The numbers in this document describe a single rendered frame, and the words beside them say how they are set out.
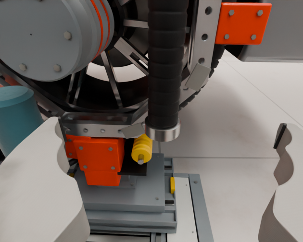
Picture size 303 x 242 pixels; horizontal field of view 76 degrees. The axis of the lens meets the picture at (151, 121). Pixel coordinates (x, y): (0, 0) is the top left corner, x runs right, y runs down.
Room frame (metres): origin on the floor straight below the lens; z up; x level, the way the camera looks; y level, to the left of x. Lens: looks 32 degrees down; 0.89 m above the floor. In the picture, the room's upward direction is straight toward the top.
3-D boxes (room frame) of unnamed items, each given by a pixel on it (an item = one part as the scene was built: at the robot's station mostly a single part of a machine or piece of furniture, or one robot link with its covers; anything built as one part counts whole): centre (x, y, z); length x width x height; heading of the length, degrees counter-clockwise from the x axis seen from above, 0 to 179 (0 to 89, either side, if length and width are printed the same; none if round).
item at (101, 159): (0.48, 0.15, 0.48); 0.16 x 0.12 x 0.17; 178
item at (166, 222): (0.61, 0.14, 0.13); 0.50 x 0.36 x 0.10; 88
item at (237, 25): (0.43, -0.17, 0.85); 0.09 x 0.08 x 0.07; 88
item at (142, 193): (0.61, 0.14, 0.32); 0.40 x 0.30 x 0.28; 88
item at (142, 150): (0.54, 0.02, 0.51); 0.29 x 0.06 x 0.06; 178
